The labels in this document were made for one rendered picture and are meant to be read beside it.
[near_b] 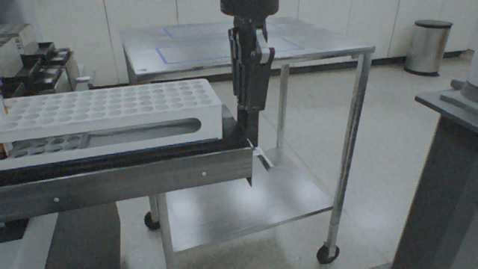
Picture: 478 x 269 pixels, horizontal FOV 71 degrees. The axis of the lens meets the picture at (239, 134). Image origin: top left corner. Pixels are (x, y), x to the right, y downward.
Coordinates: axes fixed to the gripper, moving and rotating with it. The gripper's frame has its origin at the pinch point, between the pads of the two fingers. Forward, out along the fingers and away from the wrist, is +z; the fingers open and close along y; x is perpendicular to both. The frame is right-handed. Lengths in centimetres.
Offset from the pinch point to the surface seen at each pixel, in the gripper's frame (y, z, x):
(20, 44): -40, -6, -38
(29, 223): 5.0, 6.5, -30.5
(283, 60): -27.0, -1.1, 17.6
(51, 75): -29.1, -1.7, -31.6
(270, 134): -130, 80, 59
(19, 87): -18.3, -3.4, -34.3
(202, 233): -31, 52, -4
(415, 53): -202, 61, 230
